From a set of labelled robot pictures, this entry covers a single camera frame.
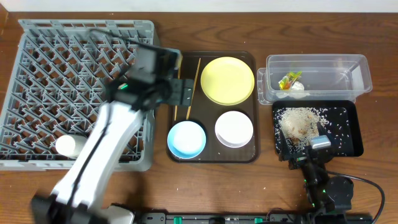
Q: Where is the white cup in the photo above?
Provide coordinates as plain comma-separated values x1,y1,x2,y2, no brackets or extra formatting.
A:
55,134,87,159

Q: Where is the black rectangular waste tray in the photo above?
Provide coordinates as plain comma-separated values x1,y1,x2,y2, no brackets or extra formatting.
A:
272,100,364,157

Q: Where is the clear plastic waste bin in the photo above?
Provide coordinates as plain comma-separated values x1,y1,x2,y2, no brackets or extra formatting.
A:
257,54,373,105

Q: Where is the dark brown serving tray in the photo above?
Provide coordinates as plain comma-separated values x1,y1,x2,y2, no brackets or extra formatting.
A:
166,51,259,164

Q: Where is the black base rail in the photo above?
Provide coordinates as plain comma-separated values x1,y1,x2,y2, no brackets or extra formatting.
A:
133,211,373,224

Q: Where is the white tissue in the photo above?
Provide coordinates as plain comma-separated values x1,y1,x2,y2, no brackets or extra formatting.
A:
290,82,305,91

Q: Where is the green orange snack wrapper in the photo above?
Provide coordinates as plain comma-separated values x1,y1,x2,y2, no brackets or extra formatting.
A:
279,71,302,90

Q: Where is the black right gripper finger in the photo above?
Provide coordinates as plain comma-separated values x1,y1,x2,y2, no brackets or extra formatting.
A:
279,130,292,161
317,122,329,136

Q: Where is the pink white bowl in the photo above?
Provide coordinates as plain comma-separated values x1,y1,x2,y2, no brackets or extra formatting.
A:
215,111,254,148

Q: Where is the yellow round plate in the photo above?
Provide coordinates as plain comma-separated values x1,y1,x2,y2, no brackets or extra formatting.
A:
200,57,254,106

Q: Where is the grey plastic dish rack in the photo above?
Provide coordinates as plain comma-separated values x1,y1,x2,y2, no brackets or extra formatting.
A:
1,19,159,171

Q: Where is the light blue bowl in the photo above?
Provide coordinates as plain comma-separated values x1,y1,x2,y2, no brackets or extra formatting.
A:
167,121,206,159

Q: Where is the leftover rice pile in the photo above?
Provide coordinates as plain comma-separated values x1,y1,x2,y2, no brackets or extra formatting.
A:
280,108,321,153

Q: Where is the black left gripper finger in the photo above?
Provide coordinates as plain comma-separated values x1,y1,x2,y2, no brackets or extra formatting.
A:
164,93,192,106
167,78,194,93

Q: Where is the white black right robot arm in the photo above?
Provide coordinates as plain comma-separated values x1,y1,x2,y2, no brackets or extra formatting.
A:
279,123,354,223

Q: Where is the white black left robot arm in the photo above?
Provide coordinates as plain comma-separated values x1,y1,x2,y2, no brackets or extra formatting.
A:
30,77,194,224

